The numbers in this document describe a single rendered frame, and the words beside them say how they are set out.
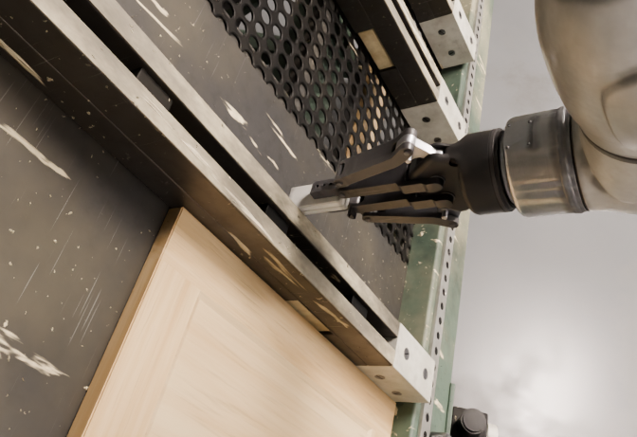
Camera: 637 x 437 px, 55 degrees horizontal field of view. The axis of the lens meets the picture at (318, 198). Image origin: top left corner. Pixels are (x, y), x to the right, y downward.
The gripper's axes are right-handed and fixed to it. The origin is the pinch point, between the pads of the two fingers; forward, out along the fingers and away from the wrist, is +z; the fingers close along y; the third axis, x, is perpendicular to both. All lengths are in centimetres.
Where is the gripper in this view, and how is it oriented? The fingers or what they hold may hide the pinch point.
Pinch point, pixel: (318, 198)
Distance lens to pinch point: 64.9
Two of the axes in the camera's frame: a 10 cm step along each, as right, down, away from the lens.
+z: -8.4, 1.3, 5.2
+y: -4.9, -5.9, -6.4
